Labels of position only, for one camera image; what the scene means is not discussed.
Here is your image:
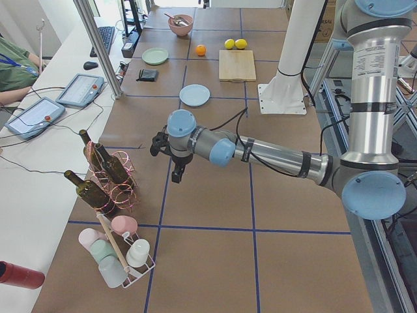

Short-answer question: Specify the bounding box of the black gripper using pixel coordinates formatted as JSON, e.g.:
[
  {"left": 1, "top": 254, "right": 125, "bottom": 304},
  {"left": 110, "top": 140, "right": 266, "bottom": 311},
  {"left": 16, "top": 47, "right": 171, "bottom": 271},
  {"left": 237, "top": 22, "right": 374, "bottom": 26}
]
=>
[{"left": 171, "top": 154, "right": 194, "bottom": 184}]

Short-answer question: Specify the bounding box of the upper yellow lemon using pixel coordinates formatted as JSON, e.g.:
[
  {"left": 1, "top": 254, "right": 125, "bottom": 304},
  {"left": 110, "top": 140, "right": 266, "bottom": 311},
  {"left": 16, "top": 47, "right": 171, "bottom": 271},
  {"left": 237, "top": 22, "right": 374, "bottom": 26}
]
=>
[{"left": 235, "top": 38, "right": 248, "bottom": 50}]

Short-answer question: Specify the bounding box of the copper wire bottle rack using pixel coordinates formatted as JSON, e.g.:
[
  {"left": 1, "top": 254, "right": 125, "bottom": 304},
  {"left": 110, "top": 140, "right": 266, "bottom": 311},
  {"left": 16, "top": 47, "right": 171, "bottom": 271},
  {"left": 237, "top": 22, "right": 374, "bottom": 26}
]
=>
[{"left": 84, "top": 141, "right": 138, "bottom": 213}]

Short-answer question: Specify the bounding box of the far blue teach pendant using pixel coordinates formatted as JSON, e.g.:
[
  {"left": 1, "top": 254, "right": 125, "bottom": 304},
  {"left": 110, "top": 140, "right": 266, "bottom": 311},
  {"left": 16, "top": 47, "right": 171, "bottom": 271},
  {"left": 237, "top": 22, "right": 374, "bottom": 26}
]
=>
[{"left": 56, "top": 74, "right": 104, "bottom": 108}]

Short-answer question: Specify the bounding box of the near blue teach pendant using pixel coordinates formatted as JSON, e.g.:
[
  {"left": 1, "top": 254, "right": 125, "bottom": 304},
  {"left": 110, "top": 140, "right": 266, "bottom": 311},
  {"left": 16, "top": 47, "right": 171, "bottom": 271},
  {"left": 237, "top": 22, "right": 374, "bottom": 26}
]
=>
[{"left": 5, "top": 97, "right": 65, "bottom": 140}]

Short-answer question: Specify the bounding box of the light blue plate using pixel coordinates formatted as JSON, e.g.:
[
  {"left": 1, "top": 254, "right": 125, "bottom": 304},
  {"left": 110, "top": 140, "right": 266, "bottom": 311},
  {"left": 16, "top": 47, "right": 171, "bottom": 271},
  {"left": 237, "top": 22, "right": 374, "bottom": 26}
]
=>
[{"left": 179, "top": 84, "right": 210, "bottom": 107}]

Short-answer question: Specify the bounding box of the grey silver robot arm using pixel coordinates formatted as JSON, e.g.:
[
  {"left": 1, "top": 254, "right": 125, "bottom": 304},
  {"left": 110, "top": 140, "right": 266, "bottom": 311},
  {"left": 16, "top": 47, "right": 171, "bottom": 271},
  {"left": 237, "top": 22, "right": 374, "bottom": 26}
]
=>
[{"left": 166, "top": 1, "right": 416, "bottom": 220}]

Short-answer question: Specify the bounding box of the wooden rack handle rod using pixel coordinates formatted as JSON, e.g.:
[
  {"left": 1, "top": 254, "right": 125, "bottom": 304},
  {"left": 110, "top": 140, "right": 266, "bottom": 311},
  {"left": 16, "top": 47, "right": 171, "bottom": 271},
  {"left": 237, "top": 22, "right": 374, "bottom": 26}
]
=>
[{"left": 96, "top": 214, "right": 130, "bottom": 273}]

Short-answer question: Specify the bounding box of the pink bowl with ice cubes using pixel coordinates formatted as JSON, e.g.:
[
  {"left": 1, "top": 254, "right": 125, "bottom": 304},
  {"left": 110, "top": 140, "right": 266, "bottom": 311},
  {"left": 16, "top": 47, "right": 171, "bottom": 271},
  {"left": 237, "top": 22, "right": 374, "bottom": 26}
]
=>
[{"left": 167, "top": 14, "right": 194, "bottom": 37}]

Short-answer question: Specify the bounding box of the red cylindrical bottle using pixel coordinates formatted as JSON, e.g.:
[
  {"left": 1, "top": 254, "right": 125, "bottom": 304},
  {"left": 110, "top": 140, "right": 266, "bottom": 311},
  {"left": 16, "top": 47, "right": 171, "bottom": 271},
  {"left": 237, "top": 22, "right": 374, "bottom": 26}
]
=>
[{"left": 1, "top": 261, "right": 45, "bottom": 290}]

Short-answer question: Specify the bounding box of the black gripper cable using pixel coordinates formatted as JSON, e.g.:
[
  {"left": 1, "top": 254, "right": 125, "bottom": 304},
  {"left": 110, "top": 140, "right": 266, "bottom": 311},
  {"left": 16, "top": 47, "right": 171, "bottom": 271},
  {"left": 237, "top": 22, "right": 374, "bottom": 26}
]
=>
[{"left": 161, "top": 106, "right": 351, "bottom": 179}]

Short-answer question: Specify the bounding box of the lower yellow lemon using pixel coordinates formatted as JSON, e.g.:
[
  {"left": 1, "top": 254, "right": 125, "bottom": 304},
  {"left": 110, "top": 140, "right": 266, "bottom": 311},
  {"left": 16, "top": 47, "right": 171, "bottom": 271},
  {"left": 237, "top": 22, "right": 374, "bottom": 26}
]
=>
[{"left": 224, "top": 38, "right": 235, "bottom": 50}]

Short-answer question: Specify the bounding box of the white wire cup rack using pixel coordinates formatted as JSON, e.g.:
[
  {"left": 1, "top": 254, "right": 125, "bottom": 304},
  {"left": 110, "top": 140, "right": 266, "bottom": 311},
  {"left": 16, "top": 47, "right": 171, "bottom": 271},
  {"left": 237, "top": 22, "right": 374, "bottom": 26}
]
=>
[{"left": 96, "top": 214, "right": 156, "bottom": 289}]

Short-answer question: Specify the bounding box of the yellow lemon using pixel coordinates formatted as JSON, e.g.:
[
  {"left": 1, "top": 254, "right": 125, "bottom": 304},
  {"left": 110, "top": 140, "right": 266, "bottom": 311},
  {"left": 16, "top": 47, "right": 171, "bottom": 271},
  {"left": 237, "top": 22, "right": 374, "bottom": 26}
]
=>
[
  {"left": 224, "top": 38, "right": 235, "bottom": 50},
  {"left": 235, "top": 38, "right": 248, "bottom": 50}
]

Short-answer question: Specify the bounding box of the dark green wine bottle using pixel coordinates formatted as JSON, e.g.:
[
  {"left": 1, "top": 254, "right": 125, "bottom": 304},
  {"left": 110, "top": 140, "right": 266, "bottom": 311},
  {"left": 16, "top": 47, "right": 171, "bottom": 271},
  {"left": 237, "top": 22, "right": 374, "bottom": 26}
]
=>
[
  {"left": 79, "top": 129, "right": 102, "bottom": 172},
  {"left": 64, "top": 170, "right": 117, "bottom": 217},
  {"left": 94, "top": 143, "right": 134, "bottom": 190}
]

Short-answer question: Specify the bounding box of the orange mandarin fruit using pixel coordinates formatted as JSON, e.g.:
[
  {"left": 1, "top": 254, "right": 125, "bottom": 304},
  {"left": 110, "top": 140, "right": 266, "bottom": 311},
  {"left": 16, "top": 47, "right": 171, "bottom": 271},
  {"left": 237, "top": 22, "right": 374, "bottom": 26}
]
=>
[{"left": 195, "top": 44, "right": 207, "bottom": 57}]

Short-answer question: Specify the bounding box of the pale green plate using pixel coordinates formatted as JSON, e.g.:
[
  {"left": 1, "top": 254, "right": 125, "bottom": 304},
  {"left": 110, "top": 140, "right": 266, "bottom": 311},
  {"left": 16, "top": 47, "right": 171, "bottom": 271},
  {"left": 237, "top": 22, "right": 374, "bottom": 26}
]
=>
[{"left": 141, "top": 48, "right": 169, "bottom": 65}]

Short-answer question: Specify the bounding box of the folded grey cloth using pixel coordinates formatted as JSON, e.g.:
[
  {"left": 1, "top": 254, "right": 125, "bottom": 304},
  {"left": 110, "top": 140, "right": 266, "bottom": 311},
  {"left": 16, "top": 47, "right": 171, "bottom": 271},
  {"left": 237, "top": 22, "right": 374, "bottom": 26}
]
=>
[{"left": 136, "top": 68, "right": 159, "bottom": 82}]

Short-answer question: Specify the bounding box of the aluminium frame post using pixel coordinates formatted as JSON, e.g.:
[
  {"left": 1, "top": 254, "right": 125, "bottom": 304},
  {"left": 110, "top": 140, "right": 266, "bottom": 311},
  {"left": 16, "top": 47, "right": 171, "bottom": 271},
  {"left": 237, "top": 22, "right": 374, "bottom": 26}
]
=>
[{"left": 73, "top": 0, "right": 122, "bottom": 99}]

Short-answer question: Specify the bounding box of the bamboo cutting board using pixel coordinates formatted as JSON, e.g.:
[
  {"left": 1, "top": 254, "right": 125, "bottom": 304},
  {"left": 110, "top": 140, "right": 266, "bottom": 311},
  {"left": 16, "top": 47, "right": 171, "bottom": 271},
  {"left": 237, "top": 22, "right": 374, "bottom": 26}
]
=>
[{"left": 219, "top": 50, "right": 257, "bottom": 82}]

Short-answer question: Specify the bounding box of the black keyboard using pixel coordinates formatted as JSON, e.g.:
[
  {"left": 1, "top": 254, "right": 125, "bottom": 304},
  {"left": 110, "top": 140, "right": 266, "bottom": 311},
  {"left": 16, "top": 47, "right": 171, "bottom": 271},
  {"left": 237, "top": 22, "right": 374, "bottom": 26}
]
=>
[{"left": 98, "top": 26, "right": 115, "bottom": 54}]

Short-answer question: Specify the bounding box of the seated person green shirt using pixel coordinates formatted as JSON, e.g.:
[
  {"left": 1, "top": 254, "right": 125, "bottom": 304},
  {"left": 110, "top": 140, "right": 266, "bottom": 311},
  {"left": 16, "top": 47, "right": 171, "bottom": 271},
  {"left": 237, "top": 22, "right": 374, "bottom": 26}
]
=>
[{"left": 0, "top": 37, "right": 46, "bottom": 106}]

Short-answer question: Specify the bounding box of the pale pink plastic cup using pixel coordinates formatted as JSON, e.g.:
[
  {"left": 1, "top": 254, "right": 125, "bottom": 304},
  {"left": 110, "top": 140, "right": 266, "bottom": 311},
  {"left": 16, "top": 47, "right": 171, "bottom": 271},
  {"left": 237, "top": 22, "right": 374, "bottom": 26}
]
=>
[{"left": 78, "top": 228, "right": 108, "bottom": 252}]

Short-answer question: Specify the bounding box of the blue teach pendant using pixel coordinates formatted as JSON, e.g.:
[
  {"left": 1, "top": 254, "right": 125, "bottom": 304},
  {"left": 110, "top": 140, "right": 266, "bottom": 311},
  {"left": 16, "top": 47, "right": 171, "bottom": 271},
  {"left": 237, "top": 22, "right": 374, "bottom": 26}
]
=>
[
  {"left": 5, "top": 97, "right": 65, "bottom": 140},
  {"left": 56, "top": 74, "right": 104, "bottom": 108}
]

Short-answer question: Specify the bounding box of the shiny metal scoop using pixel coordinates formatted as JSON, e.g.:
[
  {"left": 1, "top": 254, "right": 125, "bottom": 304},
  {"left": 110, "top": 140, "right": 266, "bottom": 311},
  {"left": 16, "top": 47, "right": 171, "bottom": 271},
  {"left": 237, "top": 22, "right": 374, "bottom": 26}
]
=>
[{"left": 165, "top": 13, "right": 190, "bottom": 26}]

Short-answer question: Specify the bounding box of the white plastic cup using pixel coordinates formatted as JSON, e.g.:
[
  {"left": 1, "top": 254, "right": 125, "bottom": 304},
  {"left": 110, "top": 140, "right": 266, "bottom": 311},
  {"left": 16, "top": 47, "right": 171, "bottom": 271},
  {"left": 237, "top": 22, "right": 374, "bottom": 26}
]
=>
[{"left": 126, "top": 239, "right": 150, "bottom": 267}]

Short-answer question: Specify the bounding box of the grey translucent plastic cup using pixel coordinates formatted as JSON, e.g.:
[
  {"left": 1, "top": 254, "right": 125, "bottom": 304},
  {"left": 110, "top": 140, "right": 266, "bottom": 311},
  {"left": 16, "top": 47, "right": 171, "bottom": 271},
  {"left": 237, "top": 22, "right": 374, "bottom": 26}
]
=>
[{"left": 98, "top": 256, "right": 128, "bottom": 288}]

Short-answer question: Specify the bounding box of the mint green plastic cup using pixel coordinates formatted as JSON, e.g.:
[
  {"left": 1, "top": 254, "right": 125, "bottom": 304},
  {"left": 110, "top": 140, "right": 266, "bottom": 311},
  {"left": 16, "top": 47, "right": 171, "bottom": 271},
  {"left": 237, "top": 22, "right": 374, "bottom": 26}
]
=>
[{"left": 89, "top": 239, "right": 117, "bottom": 263}]

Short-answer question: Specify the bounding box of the black computer mouse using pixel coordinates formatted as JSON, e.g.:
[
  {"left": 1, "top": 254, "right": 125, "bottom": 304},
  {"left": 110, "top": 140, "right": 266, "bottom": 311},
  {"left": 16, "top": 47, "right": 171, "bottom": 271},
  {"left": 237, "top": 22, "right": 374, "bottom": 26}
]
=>
[{"left": 83, "top": 61, "right": 98, "bottom": 70}]

